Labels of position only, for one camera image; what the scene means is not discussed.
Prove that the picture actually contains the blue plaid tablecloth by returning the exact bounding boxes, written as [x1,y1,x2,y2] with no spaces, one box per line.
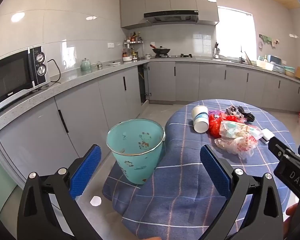
[102,99,298,240]

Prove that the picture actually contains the teal trash bin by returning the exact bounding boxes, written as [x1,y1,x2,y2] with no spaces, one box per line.
[106,119,166,185]

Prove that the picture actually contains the clear bag with teal print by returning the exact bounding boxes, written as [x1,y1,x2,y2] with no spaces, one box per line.
[219,121,263,140]

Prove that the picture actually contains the black range hood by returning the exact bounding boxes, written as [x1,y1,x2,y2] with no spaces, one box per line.
[143,10,199,24]

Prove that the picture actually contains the red mesh net bag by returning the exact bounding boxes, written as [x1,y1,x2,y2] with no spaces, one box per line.
[208,112,240,139]

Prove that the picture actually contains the black mesh net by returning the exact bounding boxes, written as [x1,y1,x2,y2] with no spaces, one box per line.
[237,106,255,123]

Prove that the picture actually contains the black white microwave oven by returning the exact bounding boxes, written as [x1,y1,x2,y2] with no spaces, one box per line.
[0,46,50,110]

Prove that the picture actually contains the blue storage boxes on counter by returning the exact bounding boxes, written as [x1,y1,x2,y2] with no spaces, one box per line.
[266,55,295,74]

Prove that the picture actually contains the black microwave power cable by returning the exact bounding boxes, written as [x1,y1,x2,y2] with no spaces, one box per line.
[46,58,62,84]

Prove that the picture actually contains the spice rack with bottles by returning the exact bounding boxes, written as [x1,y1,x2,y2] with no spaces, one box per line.
[122,31,145,62]

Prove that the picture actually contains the clear bag with red print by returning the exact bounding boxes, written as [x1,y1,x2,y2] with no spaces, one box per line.
[215,134,258,160]

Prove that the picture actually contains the white sponge block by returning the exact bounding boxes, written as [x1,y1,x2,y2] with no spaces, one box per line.
[260,128,275,144]

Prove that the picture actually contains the white paper scrap on floor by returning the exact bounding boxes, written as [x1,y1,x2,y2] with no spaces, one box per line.
[90,196,102,207]

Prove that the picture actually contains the plaid checkered cloth rag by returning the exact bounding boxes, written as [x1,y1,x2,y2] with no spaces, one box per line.
[225,105,242,118]

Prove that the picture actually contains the grey lower kitchen cabinets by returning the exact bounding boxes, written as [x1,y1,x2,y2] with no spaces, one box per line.
[0,60,300,185]

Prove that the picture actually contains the person's right hand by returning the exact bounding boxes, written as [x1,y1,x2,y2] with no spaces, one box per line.
[283,203,298,238]

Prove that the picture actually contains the black wok on stove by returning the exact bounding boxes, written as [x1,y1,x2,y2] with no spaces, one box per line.
[150,44,170,55]

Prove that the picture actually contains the white paper cup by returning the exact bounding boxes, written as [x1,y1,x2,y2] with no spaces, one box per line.
[192,105,209,133]

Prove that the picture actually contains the purple foil wrapper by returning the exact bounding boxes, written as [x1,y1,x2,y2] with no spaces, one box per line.
[209,110,223,115]

